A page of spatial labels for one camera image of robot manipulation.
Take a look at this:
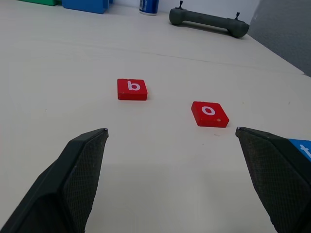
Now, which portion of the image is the dark grey remote controller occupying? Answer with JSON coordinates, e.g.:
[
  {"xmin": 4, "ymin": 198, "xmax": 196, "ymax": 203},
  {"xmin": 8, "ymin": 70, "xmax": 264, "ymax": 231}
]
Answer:
[{"xmin": 169, "ymin": 0, "xmax": 250, "ymax": 39}]

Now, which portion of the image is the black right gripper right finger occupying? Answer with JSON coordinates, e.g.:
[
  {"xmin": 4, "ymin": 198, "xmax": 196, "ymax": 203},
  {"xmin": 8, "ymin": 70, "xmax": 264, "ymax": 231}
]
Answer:
[{"xmin": 235, "ymin": 126, "xmax": 311, "ymax": 233}]

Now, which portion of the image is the red tile letter b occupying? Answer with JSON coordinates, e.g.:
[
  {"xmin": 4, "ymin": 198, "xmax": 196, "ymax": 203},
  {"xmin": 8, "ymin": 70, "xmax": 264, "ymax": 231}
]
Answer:
[{"xmin": 117, "ymin": 78, "xmax": 148, "ymax": 101}]

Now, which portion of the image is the red tile letter o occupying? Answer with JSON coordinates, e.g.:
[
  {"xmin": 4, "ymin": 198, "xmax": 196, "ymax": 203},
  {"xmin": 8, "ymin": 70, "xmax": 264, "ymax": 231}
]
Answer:
[{"xmin": 190, "ymin": 101, "xmax": 230, "ymax": 129}]

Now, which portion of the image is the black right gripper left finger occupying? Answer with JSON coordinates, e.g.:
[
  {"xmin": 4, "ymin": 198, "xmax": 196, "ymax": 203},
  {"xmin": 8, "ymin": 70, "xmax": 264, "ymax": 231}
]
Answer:
[{"xmin": 0, "ymin": 127, "xmax": 109, "ymax": 233}]

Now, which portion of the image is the green plastic box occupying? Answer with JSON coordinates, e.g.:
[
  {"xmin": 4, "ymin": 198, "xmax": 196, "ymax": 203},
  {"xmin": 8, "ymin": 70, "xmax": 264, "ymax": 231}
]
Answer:
[{"xmin": 17, "ymin": 0, "xmax": 63, "ymax": 6}]

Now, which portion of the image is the blue plastic box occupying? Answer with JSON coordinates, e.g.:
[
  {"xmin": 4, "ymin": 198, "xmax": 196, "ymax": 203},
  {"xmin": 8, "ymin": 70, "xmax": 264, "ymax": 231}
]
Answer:
[{"xmin": 61, "ymin": 0, "xmax": 114, "ymax": 15}]

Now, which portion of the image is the blue drink can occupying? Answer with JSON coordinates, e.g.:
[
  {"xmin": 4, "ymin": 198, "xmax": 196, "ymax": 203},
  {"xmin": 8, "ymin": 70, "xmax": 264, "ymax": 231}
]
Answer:
[{"xmin": 138, "ymin": 0, "xmax": 160, "ymax": 16}]

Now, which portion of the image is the blue tile letter t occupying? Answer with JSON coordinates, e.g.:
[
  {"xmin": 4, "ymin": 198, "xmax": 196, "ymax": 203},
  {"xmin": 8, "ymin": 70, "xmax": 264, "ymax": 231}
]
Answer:
[{"xmin": 288, "ymin": 138, "xmax": 311, "ymax": 162}]

